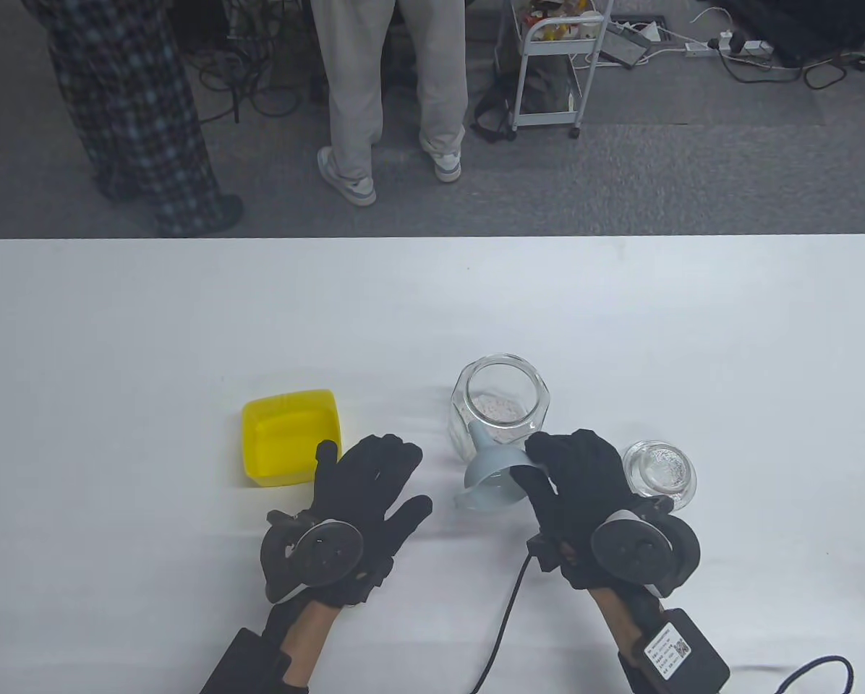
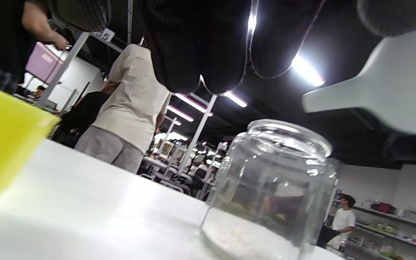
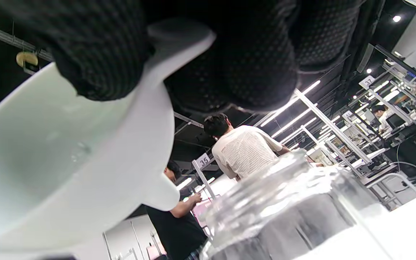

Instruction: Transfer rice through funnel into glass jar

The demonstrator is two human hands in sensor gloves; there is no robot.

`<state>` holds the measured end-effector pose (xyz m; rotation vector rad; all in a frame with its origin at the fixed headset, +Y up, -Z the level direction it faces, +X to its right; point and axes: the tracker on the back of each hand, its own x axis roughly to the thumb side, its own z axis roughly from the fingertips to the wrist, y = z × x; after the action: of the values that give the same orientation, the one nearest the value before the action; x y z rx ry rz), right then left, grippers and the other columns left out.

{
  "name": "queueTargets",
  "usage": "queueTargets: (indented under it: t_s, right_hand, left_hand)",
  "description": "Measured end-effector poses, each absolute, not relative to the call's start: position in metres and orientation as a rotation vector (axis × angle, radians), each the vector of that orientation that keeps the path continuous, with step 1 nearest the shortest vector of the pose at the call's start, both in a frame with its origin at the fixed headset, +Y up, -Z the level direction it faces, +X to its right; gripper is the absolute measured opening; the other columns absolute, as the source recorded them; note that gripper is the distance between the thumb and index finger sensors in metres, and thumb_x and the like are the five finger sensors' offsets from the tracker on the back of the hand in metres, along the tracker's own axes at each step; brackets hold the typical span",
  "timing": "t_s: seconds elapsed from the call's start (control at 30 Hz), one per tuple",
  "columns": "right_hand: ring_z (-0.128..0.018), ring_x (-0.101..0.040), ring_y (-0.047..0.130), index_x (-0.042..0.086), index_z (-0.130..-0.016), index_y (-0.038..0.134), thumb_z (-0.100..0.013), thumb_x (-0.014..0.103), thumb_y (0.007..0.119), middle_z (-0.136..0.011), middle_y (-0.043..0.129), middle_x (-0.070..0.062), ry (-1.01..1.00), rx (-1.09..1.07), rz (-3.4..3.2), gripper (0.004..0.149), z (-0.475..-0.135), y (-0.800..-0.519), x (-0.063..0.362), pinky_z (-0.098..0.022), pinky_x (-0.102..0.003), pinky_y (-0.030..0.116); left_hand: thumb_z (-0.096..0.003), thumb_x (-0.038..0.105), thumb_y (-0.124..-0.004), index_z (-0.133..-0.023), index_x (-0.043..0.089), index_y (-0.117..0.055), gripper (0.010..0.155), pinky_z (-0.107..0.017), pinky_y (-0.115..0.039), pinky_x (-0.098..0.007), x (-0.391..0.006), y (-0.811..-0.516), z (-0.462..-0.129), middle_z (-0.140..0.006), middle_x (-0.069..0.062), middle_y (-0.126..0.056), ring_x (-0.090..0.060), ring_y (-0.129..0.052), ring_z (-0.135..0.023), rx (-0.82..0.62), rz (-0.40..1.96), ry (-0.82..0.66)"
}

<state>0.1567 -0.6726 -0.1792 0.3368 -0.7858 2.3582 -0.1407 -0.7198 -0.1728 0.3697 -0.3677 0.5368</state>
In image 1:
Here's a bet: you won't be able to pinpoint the person's left hand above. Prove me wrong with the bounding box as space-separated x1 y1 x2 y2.
306 434 433 609

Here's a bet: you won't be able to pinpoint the person's right hand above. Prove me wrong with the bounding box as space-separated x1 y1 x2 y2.
512 429 666 594

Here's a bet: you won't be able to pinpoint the light blue plastic funnel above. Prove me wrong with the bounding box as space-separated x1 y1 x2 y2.
454 423 550 515

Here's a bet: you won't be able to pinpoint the person's right forearm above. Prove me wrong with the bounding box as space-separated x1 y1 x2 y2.
587 584 654 662

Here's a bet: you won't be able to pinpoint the person's left forearm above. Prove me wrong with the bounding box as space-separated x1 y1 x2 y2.
279 599 336 687

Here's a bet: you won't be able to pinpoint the yellow plastic container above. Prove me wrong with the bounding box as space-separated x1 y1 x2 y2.
241 388 344 487

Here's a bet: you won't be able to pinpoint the small black glove module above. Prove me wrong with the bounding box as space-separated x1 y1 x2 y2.
526 534 562 573

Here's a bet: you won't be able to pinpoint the white granules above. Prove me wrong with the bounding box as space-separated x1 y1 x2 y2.
463 393 536 434

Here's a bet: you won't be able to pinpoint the black round wrist tracker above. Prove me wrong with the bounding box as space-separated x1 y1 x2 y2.
591 505 702 599
260 509 366 602

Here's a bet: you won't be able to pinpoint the clear glass jar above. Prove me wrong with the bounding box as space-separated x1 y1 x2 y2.
448 354 551 465

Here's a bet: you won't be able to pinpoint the clear glass jar lid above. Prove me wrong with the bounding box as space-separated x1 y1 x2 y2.
621 440 698 514

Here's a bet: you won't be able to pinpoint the white sneaker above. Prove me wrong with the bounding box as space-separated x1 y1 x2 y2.
419 132 465 184
317 146 378 207

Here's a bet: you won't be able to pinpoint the black bag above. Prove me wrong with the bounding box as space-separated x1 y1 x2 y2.
472 71 521 143

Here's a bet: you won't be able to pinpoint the white wheeled cart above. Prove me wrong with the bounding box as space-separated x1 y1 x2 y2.
500 0 615 140

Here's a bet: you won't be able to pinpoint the white power strip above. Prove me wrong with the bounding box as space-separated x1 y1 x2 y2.
684 29 775 60

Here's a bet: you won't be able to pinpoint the black labelled wrist camera box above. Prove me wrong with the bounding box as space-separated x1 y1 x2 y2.
615 607 731 694

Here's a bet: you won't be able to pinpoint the black braided cable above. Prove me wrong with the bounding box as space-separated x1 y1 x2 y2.
778 654 857 694

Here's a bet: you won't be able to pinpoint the black floor cables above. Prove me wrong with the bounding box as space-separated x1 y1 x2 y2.
715 29 865 127
183 14 332 124

